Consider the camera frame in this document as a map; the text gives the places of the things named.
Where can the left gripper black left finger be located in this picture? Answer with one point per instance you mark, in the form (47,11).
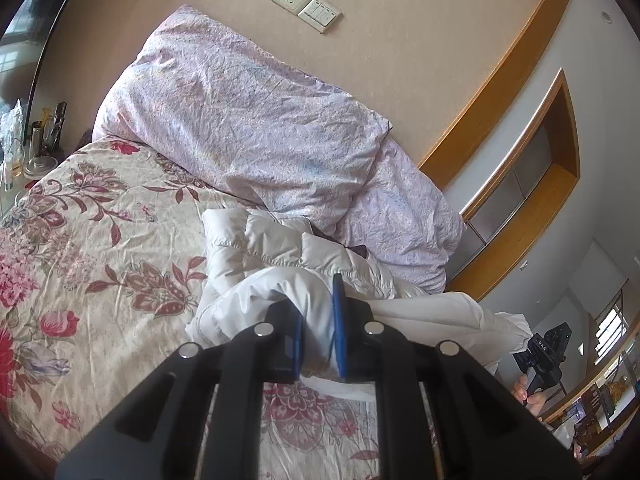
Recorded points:
(197,415)

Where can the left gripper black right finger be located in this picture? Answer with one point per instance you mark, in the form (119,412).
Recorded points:
(440,413)

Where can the white puffer down jacket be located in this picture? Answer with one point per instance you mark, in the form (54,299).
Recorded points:
(254,258)

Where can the person's right hand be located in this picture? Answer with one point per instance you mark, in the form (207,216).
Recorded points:
(533,402)

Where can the cluttered desk items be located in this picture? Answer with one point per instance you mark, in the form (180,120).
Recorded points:
(595,420)

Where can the floral cream bedspread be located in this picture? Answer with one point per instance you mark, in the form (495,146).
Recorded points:
(103,264)

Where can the lower lilac patterned pillow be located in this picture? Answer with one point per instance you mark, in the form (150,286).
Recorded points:
(404,221)

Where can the lilac patterned pillow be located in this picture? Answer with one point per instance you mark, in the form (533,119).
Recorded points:
(404,221)
(244,122)

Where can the cluttered nightstand items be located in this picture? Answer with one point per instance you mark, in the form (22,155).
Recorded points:
(29,151)

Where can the upper lilac patterned pillow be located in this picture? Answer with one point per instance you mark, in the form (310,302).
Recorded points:
(244,122)

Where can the black framed mirror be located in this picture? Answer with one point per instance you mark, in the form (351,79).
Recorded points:
(26,27)

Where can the wooden wall trim panel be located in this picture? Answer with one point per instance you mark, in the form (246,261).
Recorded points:
(475,123)

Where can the white wall light switch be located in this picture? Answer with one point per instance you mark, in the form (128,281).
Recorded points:
(320,15)

